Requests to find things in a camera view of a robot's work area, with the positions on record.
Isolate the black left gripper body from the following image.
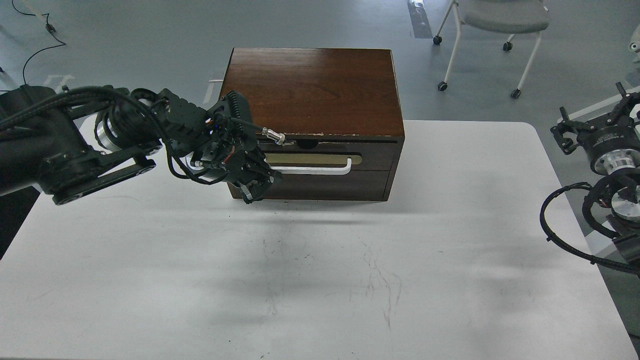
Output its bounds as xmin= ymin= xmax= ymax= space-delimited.
xmin=160 ymin=89 xmax=273 ymax=187

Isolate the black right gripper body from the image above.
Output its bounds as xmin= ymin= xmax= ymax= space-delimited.
xmin=577 ymin=82 xmax=640 ymax=176

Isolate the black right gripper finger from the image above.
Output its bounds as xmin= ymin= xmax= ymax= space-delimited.
xmin=550 ymin=106 xmax=583 ymax=155

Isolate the wooden drawer with white handle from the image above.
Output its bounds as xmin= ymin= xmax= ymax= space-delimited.
xmin=259 ymin=141 xmax=399 ymax=175

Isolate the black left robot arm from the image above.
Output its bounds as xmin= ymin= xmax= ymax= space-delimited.
xmin=0 ymin=85 xmax=286 ymax=205

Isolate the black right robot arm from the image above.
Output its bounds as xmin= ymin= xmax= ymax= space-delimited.
xmin=539 ymin=82 xmax=640 ymax=276

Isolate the dark wooden cabinet box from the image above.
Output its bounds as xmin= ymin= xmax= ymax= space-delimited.
xmin=220 ymin=47 xmax=405 ymax=202

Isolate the grey office chair on wheels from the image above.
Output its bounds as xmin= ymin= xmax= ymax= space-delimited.
xmin=432 ymin=0 xmax=550 ymax=100

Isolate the black cable on floor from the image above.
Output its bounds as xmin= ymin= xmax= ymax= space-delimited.
xmin=10 ymin=0 xmax=67 ymax=86

